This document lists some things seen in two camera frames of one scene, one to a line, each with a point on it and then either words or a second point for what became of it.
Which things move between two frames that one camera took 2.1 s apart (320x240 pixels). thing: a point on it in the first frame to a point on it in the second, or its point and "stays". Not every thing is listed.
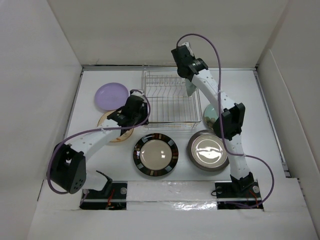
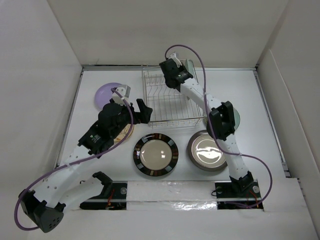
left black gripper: (143, 110) stays
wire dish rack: (170, 105) stays
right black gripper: (193, 58) to (182, 68)
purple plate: (111, 96) stays
